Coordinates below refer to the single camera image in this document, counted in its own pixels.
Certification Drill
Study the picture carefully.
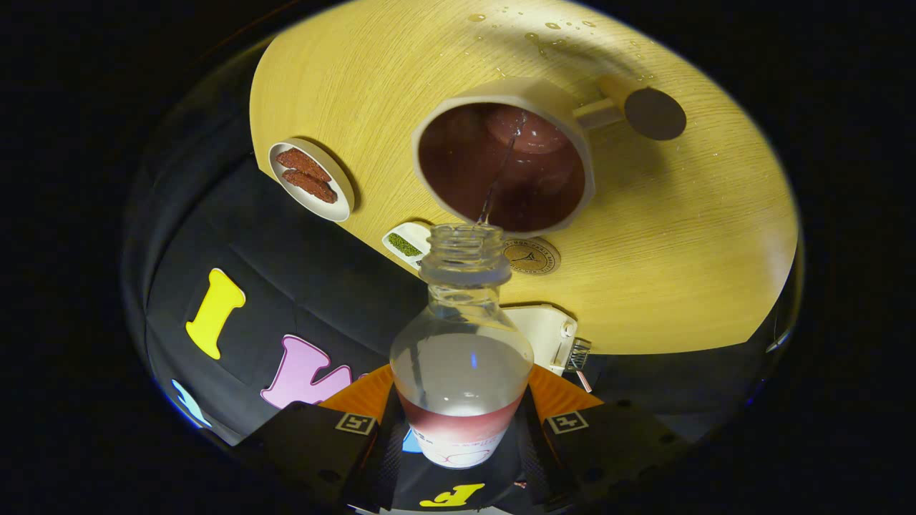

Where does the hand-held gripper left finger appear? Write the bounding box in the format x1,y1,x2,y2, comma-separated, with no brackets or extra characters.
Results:
236,363,407,512

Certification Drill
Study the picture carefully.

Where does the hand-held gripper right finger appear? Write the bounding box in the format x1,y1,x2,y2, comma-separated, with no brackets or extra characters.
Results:
515,363,691,512

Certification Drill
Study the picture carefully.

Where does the clear juice bottle pink label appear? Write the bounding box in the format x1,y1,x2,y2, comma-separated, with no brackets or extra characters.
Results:
390,223,535,470

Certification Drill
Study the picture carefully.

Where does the round cork coaster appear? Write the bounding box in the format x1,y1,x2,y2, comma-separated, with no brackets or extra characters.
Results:
501,237,561,277

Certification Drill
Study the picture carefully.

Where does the beige cup with handle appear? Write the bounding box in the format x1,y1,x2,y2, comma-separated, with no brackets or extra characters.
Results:
411,75,688,239

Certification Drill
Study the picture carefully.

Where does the cream white toaster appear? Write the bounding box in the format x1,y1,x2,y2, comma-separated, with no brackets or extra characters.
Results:
501,303,579,376

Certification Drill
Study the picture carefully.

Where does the black backdrop cloth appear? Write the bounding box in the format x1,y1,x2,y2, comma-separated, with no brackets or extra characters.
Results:
122,36,802,515

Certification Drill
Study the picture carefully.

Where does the white divided bean dish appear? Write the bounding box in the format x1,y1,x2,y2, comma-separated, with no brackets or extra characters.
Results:
381,221,432,270

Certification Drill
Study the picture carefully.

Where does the wooden table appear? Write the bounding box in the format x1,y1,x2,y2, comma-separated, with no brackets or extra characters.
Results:
249,0,800,356

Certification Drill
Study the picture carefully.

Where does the white oval plate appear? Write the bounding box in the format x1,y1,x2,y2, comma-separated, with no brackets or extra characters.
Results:
268,137,355,222

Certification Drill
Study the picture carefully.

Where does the brown meat piece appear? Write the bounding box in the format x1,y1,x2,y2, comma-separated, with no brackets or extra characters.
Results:
281,169,338,205
276,147,332,182

